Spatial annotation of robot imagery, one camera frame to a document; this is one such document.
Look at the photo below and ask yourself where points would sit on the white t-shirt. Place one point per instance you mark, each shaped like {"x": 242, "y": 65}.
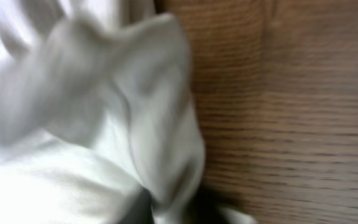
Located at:
{"x": 97, "y": 121}

